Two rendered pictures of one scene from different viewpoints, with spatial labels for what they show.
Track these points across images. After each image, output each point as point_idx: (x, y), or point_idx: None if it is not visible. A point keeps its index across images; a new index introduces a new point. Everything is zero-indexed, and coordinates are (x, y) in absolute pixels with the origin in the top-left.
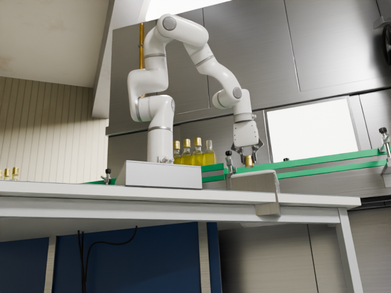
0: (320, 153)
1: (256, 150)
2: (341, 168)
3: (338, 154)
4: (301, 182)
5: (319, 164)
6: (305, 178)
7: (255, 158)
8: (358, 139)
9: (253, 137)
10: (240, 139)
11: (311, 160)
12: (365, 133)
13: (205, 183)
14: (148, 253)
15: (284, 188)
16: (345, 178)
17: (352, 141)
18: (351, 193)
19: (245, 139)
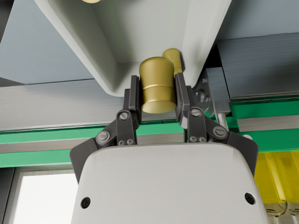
0: (70, 186)
1: (115, 124)
2: (16, 137)
3: (10, 163)
4: (80, 112)
5: (47, 148)
6: (72, 119)
7: (126, 93)
8: (13, 204)
9: (98, 195)
10: (209, 195)
11: (56, 157)
12: (6, 214)
13: (288, 89)
14: None
15: (110, 105)
16: (11, 115)
17: (23, 201)
18: (14, 93)
19: (166, 184)
